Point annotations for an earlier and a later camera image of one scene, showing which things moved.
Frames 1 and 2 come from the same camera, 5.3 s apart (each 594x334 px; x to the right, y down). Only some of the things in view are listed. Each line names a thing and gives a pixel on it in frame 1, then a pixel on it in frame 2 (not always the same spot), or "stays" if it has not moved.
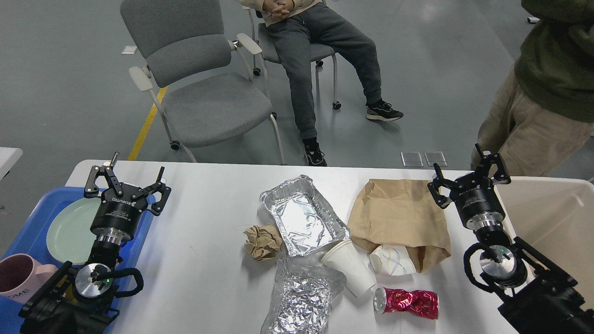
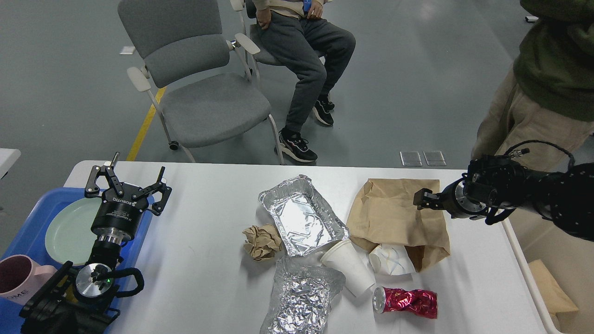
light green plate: [69, 236] stays
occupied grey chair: [263, 44] → [254, 40]
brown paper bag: [401, 212] stays
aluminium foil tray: [306, 223] stays
